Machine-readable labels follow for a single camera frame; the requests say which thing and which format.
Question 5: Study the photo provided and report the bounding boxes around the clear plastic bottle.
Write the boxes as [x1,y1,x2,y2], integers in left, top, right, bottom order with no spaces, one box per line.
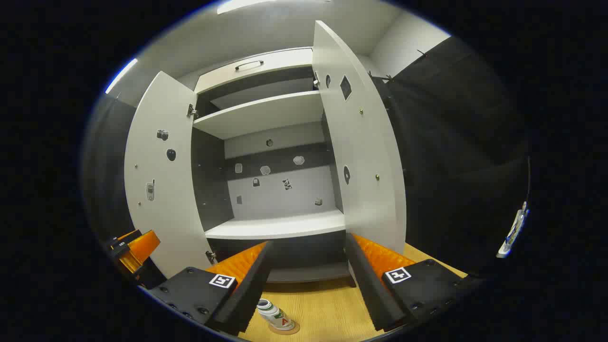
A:
[506,202,528,250]

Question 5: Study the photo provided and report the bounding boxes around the round cork coaster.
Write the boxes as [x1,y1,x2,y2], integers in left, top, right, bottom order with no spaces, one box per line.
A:
[268,322,301,336]

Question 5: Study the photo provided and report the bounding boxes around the white drink bottle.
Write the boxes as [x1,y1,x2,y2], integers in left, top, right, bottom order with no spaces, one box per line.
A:
[256,299,296,332]

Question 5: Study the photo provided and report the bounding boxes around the narrow ceiling light strip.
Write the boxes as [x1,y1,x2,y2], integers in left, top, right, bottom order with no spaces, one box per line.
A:
[105,58,138,94]

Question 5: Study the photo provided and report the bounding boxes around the large ceiling light panel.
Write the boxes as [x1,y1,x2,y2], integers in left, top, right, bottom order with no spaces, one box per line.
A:
[217,0,277,14]

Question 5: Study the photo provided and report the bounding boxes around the white cabinet drawer front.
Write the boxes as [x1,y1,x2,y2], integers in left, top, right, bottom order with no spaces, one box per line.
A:
[194,47,314,94]

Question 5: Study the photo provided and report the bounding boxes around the black backdrop cloth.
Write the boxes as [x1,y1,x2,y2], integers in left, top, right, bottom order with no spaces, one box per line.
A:
[82,36,530,276]

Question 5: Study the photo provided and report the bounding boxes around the small white side table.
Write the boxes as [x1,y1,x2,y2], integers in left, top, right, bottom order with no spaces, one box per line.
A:
[496,209,529,258]

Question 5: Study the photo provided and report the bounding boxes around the white cabinet door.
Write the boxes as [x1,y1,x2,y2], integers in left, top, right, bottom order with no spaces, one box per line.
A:
[124,71,213,278]
[312,20,407,256]

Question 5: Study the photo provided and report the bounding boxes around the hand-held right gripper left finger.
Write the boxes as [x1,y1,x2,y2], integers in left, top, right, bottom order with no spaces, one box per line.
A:
[142,240,275,336]

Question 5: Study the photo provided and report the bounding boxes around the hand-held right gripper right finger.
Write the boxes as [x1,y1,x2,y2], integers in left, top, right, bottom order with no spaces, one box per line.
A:
[344,232,480,332]

